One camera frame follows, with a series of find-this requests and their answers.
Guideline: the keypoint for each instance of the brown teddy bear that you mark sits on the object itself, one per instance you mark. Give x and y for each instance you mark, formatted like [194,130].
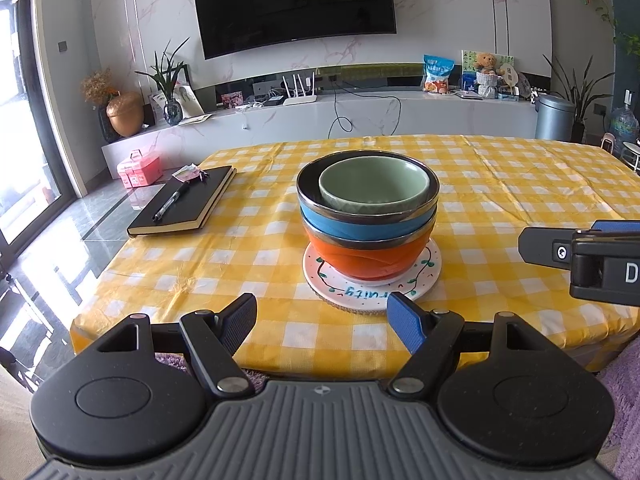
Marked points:
[485,61]

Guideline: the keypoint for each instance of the white router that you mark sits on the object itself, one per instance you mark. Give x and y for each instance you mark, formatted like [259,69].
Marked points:
[300,100]

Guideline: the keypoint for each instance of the blue glass vase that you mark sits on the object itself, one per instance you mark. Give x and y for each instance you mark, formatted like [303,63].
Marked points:
[172,113]

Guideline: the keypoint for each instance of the white woven basket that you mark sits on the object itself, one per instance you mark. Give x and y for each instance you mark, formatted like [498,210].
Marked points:
[486,85]

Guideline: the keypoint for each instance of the round paper fan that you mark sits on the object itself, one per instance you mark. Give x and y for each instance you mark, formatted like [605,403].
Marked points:
[507,76]

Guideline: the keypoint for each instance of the bronze acorn vase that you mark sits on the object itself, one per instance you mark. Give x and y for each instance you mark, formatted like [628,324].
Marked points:
[125,115]

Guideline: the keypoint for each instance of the dried flower bunch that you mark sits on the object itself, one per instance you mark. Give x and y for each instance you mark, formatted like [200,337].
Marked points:
[97,85]

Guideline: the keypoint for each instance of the grey-blue trash bin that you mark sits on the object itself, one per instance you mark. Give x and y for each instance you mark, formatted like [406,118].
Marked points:
[554,120]

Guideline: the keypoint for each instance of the pink card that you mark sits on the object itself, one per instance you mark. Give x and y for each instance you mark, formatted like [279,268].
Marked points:
[232,100]

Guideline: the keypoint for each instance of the white leaf picture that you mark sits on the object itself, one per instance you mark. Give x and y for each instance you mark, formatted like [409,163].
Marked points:
[189,102]

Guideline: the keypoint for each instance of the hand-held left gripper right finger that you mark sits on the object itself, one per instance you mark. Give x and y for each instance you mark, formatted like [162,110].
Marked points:
[406,322]

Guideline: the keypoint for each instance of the yellow checkered tablecloth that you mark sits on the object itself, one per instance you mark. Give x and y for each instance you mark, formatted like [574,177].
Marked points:
[500,185]

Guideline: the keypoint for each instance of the black pen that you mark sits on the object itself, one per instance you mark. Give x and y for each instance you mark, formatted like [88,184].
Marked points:
[170,202]

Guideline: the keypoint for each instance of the grey decorative plate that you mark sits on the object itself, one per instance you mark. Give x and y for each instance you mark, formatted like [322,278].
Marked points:
[522,85]

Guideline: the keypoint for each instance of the black notebook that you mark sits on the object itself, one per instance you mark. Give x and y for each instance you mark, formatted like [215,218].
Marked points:
[200,200]

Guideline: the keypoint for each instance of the silver laptop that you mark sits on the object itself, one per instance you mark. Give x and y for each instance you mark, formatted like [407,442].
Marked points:
[467,95]

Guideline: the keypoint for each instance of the orange steel bowl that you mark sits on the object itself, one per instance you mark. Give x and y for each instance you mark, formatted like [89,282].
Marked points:
[360,260]

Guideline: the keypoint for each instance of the small pink heater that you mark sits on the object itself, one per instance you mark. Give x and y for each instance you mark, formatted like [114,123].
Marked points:
[608,144]

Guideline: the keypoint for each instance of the green ceramic bowl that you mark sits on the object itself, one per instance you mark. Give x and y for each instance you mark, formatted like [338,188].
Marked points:
[372,182]

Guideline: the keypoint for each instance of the white marble television cabinet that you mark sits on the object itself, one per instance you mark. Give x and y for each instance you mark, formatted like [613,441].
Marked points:
[440,117]

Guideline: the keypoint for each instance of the clear glass plate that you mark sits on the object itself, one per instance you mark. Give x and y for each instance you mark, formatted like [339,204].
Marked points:
[357,312]

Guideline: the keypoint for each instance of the green and blue painting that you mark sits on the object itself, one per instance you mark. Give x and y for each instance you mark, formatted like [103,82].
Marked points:
[467,72]

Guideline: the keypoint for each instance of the blue snack bag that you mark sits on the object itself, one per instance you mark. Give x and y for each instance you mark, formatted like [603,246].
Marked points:
[438,75]

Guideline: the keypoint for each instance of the blue water bottle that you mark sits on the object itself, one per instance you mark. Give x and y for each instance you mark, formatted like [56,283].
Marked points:
[625,125]

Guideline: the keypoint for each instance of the white round stand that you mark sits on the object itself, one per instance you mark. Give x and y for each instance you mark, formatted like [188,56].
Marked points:
[631,149]

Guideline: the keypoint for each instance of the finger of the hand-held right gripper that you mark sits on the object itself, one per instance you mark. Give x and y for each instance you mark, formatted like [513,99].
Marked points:
[617,226]
[542,247]

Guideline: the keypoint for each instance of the pink storage box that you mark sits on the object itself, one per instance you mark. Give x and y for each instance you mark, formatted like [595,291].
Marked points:
[140,170]

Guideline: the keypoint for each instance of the black wall television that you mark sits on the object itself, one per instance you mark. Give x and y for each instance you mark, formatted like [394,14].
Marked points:
[290,0]

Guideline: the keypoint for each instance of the black set-top box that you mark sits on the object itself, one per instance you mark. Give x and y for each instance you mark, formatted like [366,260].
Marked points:
[274,102]

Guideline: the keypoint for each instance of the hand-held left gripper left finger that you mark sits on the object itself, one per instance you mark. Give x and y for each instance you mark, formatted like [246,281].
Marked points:
[237,322]

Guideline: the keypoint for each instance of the blue steel bowl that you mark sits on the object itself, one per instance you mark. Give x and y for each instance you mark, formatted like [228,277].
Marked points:
[345,229]

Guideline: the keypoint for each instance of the white painted plate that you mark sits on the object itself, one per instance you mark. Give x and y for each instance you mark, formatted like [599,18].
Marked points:
[325,285]

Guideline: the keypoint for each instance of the small pink trinket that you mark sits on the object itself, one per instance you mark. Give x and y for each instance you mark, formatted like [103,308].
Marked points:
[186,172]

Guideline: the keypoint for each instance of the tall potted plant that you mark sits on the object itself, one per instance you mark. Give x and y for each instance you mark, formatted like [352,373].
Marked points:
[580,105]

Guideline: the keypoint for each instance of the green leafy plant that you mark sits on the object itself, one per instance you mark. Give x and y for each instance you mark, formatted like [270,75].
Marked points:
[165,72]

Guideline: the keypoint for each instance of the sliding glass door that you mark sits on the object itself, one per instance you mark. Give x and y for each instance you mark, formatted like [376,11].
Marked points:
[20,135]

